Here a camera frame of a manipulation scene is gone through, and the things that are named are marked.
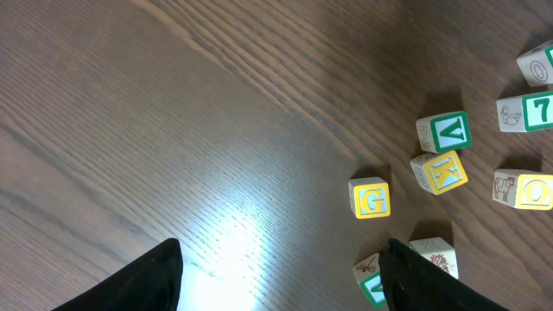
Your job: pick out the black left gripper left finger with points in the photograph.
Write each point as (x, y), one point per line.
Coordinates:
(151, 282)

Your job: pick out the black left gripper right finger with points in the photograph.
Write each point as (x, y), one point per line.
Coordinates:
(411, 282)

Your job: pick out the plain wooden picture block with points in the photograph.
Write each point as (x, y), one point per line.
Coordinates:
(438, 252)

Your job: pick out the green 4 block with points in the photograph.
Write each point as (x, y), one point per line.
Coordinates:
(368, 276)

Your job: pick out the yellow block lower left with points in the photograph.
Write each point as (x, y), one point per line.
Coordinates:
(369, 198)

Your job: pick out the yellow block beside V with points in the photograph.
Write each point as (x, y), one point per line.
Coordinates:
(439, 173)

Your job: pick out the yellow block middle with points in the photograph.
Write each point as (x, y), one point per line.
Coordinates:
(523, 189)

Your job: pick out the green V block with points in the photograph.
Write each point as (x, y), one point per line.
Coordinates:
(444, 132)

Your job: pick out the green 7 block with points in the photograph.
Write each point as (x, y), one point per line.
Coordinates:
(526, 113)

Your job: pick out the green P block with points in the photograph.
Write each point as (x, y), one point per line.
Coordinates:
(536, 65)

